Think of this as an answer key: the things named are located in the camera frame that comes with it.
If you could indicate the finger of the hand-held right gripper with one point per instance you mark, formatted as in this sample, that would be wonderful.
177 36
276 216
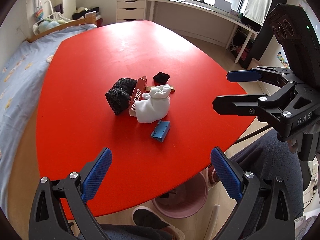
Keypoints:
235 104
243 75

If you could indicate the rainbow bubble toy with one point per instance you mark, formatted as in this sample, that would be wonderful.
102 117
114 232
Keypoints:
39 13

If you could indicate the person's grey slipper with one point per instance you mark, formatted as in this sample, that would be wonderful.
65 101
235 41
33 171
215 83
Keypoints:
150 217

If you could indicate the white desk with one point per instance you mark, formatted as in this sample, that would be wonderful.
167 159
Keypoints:
200 17

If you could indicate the white sock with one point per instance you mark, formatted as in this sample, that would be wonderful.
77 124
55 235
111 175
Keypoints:
155 106

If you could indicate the white box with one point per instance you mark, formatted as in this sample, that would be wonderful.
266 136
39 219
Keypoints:
222 3

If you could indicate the plush toys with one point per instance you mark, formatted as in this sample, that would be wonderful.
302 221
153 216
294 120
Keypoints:
53 22

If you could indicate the red cardboard box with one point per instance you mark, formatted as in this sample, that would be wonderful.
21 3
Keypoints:
137 97

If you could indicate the blue clip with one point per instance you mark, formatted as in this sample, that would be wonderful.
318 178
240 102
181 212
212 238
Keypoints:
160 129

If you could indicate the brown wrapper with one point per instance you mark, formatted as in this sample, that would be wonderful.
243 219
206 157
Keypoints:
173 89

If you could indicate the bed with blue blanket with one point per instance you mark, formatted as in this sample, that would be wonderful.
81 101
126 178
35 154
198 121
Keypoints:
20 80

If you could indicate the colourful wall sticker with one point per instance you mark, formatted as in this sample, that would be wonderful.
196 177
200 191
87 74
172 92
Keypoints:
283 58

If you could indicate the pink waste bin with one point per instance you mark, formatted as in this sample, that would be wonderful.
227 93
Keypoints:
182 200

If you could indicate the black patterned sock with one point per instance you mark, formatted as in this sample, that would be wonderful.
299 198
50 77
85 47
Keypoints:
119 97

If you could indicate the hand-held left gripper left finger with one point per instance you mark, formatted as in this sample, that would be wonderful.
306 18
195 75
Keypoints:
97 176

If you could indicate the wooden bed frame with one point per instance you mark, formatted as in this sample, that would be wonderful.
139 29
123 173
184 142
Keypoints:
62 27

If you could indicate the white table leg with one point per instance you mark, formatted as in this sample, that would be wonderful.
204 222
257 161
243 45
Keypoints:
213 221

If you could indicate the white curtain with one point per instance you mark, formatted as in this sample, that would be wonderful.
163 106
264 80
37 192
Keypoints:
260 0

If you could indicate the black small cloth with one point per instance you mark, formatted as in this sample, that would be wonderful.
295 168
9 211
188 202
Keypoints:
161 78

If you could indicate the gold wrapper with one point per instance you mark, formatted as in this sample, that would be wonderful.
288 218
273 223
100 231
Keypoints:
150 88

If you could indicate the black bag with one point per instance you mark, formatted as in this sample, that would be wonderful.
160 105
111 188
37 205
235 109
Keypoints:
83 13

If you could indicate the person's right hand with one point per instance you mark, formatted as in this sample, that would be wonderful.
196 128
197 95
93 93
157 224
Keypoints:
292 146

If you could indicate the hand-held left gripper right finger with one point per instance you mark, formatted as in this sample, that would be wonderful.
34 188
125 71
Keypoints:
227 177

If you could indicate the white drawer cabinet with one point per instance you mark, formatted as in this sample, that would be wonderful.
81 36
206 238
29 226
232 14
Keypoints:
131 6

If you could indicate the person's leg in grey pants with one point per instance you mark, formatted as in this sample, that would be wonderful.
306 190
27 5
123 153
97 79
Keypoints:
265 155

